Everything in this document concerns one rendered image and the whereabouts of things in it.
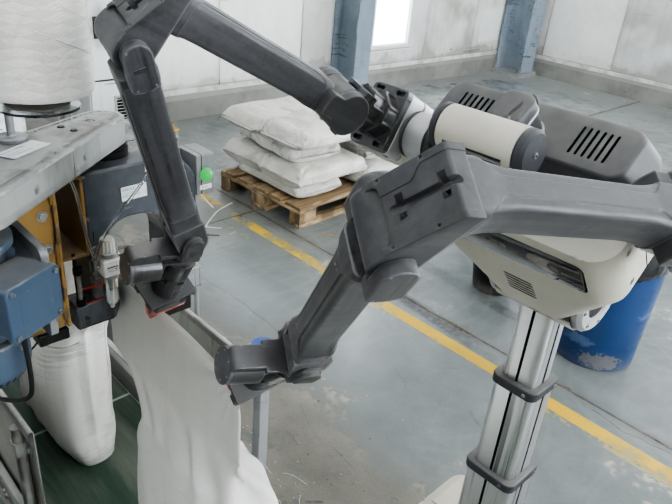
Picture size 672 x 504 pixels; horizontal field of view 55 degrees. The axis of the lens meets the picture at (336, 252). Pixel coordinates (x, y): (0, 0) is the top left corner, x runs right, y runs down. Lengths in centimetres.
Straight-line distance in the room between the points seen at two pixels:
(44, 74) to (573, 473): 230
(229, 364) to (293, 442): 165
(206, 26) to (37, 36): 22
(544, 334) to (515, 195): 80
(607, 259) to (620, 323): 218
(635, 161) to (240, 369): 62
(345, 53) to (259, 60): 626
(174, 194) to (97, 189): 27
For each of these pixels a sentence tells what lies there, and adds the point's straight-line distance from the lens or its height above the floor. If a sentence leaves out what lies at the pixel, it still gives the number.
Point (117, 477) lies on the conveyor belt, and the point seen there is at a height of 38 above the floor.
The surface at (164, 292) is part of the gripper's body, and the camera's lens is 125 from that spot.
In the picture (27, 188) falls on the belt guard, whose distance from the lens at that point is 107.
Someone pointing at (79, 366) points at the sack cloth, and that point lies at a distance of 184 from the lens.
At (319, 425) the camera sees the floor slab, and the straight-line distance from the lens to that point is 266.
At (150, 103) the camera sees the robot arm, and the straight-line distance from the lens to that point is 96.
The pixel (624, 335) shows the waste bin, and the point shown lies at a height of 21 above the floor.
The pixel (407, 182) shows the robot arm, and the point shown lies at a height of 160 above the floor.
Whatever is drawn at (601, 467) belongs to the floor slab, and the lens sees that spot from 282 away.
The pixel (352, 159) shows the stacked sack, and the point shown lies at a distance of 432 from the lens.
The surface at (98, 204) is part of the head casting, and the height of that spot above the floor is 127.
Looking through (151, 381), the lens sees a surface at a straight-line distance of 148.
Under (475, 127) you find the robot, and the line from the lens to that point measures 93.
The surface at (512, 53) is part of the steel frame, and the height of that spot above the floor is 25.
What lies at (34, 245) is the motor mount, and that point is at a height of 131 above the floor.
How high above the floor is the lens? 180
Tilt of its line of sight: 28 degrees down
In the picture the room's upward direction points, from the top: 5 degrees clockwise
